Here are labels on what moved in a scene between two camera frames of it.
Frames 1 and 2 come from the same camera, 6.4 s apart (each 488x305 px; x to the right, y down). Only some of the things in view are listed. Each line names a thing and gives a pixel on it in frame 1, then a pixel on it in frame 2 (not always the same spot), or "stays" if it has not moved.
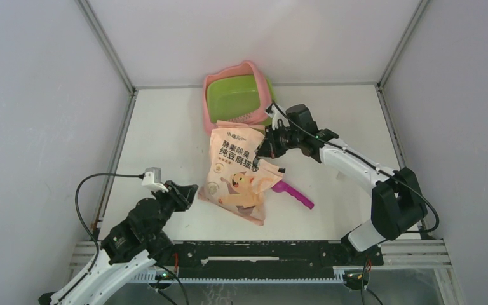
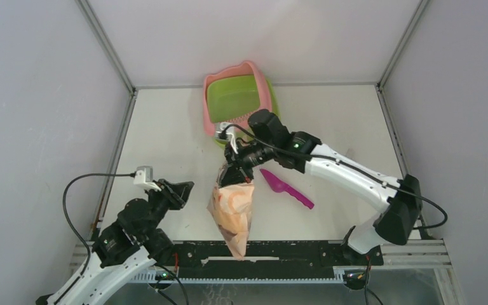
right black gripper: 269,147 → 236,166
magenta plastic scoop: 281,187 stays
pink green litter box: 241,93 stays
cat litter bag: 232,184 → 230,209
